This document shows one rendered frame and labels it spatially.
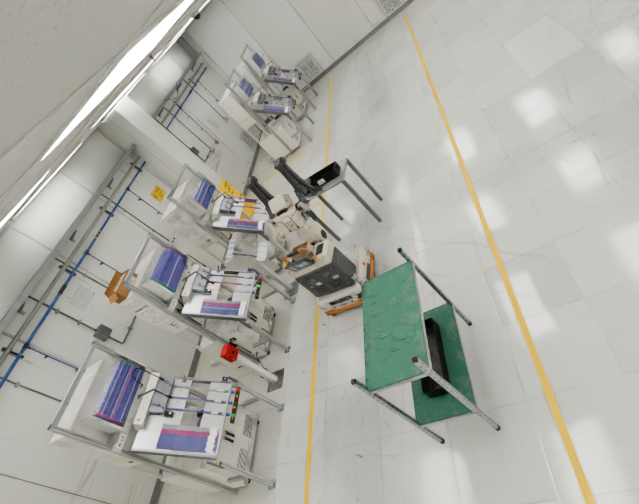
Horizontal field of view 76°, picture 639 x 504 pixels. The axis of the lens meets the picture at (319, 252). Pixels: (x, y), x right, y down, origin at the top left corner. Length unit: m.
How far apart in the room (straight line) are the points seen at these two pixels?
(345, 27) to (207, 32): 3.37
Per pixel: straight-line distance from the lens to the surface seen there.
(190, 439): 4.03
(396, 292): 2.90
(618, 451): 3.07
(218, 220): 5.79
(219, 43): 11.63
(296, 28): 11.20
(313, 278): 4.28
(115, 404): 4.06
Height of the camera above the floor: 2.91
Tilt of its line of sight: 31 degrees down
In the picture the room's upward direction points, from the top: 49 degrees counter-clockwise
